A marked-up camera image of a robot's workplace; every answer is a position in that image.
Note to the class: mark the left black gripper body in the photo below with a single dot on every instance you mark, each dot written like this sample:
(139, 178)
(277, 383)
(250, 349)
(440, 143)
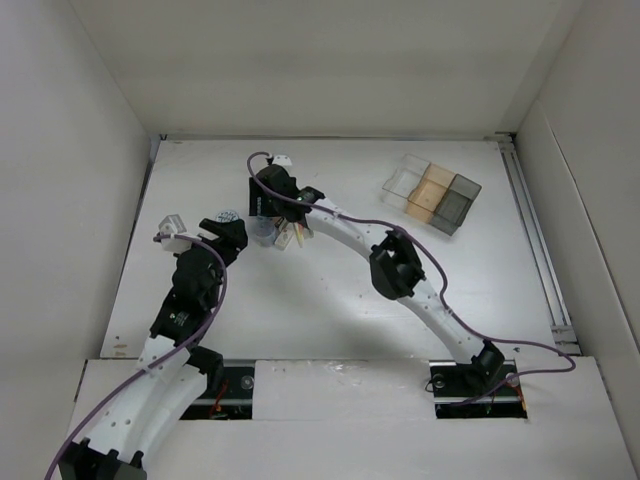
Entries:
(212, 301)

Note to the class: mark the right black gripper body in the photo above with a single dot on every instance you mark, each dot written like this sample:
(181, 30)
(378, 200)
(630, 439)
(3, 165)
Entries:
(276, 208)

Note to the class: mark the clear tub of paperclips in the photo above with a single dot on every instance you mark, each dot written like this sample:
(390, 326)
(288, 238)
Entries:
(264, 231)

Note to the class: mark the white staple box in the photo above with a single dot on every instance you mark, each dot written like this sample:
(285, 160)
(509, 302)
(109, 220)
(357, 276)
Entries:
(283, 239)

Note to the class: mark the blue label round tub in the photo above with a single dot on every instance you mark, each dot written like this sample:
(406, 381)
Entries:
(260, 205)

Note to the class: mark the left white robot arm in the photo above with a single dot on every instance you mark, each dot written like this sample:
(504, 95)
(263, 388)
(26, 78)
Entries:
(117, 439)

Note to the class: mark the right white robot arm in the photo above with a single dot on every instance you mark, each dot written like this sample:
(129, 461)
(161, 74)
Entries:
(395, 268)

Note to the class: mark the orange plastic bin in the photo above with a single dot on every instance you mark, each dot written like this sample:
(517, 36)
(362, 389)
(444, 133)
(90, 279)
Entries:
(423, 201)

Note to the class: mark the grey plastic bin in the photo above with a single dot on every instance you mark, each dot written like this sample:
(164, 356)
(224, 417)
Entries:
(455, 204)

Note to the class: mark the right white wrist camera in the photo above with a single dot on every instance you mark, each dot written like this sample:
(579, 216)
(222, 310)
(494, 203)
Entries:
(280, 159)

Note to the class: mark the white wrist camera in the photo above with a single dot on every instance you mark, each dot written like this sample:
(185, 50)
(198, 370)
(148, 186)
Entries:
(167, 236)
(280, 159)

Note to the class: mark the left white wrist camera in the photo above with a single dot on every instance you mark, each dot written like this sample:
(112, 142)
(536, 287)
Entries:
(167, 236)

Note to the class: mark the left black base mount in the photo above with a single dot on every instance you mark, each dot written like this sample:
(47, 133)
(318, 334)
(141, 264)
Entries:
(228, 397)

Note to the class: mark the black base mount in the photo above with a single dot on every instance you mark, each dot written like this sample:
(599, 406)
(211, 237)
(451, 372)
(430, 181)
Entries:
(228, 397)
(458, 395)

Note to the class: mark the aluminium side rail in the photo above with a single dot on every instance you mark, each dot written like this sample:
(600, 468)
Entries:
(560, 322)

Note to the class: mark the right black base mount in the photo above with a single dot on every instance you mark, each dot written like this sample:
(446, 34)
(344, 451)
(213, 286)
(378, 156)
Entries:
(458, 395)

